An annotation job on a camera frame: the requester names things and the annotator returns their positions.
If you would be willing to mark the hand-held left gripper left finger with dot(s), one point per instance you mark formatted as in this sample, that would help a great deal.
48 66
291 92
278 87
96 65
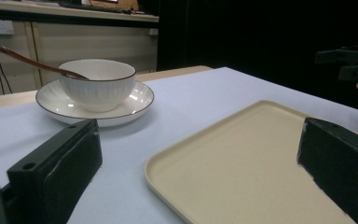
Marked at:
59 174

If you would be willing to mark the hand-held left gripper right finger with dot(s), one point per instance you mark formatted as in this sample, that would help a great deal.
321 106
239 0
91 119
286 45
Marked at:
345 168

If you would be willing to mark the white ribbed bowl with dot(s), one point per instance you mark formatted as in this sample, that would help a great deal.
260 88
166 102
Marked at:
99 90

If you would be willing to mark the beige rectangular tray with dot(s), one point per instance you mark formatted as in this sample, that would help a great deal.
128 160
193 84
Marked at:
245 168

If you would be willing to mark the white plate with dark rim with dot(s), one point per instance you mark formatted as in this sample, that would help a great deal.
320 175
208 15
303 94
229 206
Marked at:
136 101

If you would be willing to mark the brown wooden spoon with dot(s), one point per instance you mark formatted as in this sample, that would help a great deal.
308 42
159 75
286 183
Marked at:
34 62

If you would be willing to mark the black curtain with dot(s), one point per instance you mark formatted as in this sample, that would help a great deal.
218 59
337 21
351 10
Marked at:
261 31

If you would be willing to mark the white table cover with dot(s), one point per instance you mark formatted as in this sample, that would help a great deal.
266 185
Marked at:
192 99

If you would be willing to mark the beige background desk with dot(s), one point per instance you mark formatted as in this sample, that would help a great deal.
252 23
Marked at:
74 12

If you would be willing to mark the brown cardboard box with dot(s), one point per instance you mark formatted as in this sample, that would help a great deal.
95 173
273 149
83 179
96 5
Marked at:
118 3

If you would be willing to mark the white wall socket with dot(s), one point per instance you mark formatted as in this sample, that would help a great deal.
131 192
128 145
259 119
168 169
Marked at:
0 27

